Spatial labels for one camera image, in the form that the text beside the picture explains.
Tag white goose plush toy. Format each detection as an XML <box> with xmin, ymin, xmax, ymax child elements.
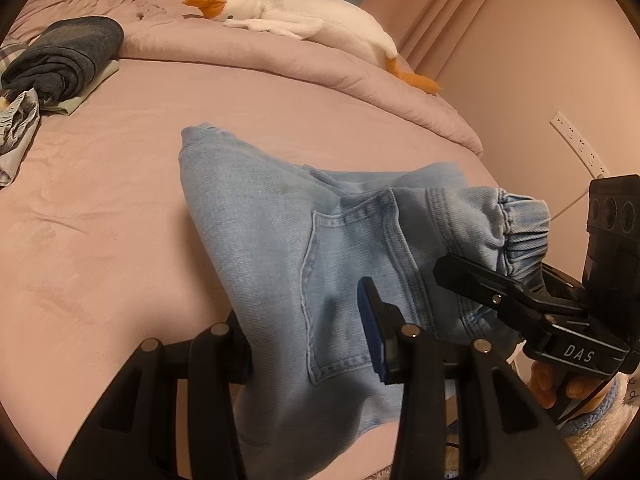
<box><xmin>183</xmin><ymin>0</ymin><xmax>440</xmax><ymax>94</ymax></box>

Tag light blue denim jeans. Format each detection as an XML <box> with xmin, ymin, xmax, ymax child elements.
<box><xmin>179</xmin><ymin>125</ymin><xmax>550</xmax><ymax>479</ymax></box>

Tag white fluffy sleeve forearm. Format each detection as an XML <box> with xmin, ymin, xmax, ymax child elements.
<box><xmin>560</xmin><ymin>374</ymin><xmax>639</xmax><ymax>478</ymax></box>

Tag white wall power strip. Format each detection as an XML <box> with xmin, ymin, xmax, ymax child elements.
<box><xmin>550</xmin><ymin>112</ymin><xmax>610</xmax><ymax>179</ymax></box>

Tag dark blue folded sweater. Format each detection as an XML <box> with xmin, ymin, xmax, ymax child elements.
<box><xmin>1</xmin><ymin>16</ymin><xmax>124</xmax><ymax>105</ymax></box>

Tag right hand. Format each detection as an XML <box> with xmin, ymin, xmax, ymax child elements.
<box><xmin>528</xmin><ymin>361</ymin><xmax>601</xmax><ymax>408</ymax></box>

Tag light green folded cloth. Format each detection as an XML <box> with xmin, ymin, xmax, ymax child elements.
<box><xmin>40</xmin><ymin>60</ymin><xmax>119</xmax><ymax>116</ymax></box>

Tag plaid checked cloth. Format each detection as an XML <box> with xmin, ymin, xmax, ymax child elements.
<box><xmin>0</xmin><ymin>38</ymin><xmax>28</xmax><ymax>74</ymax></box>

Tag black tracking camera box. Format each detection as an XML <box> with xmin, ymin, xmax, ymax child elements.
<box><xmin>582</xmin><ymin>174</ymin><xmax>639</xmax><ymax>352</ymax></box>

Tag pink bed sheet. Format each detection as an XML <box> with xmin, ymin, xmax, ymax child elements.
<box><xmin>1</xmin><ymin>60</ymin><xmax>494</xmax><ymax>470</ymax></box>

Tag pink quilted duvet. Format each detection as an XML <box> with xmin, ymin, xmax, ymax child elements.
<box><xmin>1</xmin><ymin>0</ymin><xmax>483</xmax><ymax>154</ymax></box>

